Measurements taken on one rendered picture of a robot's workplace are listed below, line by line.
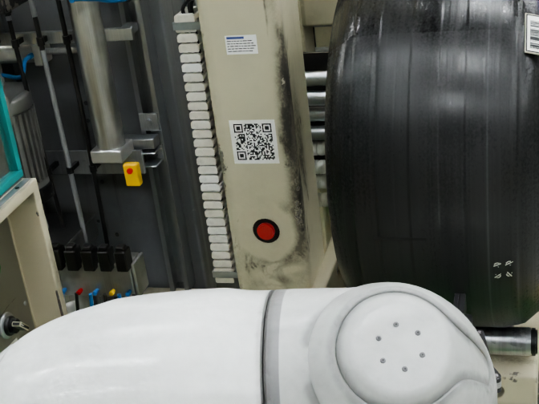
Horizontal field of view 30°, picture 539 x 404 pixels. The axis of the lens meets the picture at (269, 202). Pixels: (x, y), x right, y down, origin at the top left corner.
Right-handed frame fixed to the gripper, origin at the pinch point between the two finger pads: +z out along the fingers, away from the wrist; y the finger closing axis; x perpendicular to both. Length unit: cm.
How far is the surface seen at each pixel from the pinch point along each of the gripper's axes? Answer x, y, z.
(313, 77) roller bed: -6, 33, 64
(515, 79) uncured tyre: -31.0, -7.8, 10.6
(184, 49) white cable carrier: -30, 43, 27
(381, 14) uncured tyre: -37.5, 10.1, 18.3
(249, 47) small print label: -30, 32, 26
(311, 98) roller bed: -2, 33, 62
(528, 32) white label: -35.0, -9.4, 16.1
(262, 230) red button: 0.7, 33.6, 21.3
